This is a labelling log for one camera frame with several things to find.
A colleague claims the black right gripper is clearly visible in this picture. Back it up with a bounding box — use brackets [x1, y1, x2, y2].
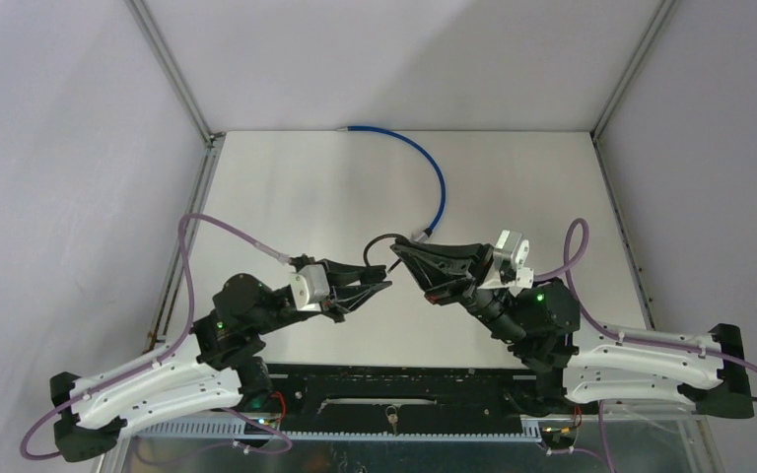
[390, 240, 525, 345]

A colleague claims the black cable lock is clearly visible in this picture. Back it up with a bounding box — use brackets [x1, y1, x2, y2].
[362, 233, 409, 266]

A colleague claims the padlock key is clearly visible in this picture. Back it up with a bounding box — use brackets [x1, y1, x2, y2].
[384, 405, 398, 436]

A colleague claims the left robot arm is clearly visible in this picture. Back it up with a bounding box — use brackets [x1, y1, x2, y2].
[50, 256, 391, 462]

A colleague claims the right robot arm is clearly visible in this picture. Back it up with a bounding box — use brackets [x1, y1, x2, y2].
[390, 231, 754, 419]

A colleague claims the blue cable lock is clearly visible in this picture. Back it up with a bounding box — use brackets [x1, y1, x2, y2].
[336, 125, 448, 241]

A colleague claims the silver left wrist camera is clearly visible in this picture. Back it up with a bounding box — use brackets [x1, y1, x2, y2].
[289, 264, 331, 312]

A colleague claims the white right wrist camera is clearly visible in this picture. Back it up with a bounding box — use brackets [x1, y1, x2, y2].
[478, 230, 534, 290]

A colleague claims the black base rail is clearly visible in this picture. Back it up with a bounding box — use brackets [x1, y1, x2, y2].
[211, 363, 588, 439]

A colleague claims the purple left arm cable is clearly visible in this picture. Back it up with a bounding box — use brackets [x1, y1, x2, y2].
[19, 213, 295, 459]

